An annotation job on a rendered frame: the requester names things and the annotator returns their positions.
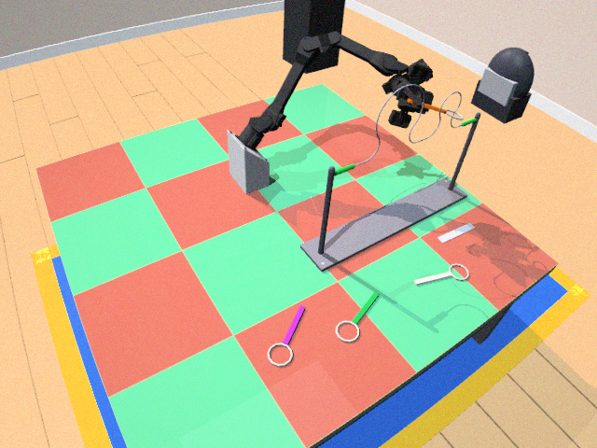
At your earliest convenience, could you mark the white loop with straight handle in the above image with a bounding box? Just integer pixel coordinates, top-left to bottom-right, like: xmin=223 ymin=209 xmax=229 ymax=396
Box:
xmin=414 ymin=263 xmax=469 ymax=286

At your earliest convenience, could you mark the white loop with purple handle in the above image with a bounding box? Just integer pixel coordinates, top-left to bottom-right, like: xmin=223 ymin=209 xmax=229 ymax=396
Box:
xmin=268 ymin=305 xmax=305 ymax=367

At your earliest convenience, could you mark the orange bar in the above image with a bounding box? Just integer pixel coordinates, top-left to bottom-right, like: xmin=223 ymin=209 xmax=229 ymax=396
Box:
xmin=408 ymin=99 xmax=464 ymax=120

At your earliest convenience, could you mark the white ring with green handle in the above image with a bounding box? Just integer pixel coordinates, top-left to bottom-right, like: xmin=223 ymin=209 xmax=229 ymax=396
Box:
xmin=335 ymin=291 xmax=380 ymax=343

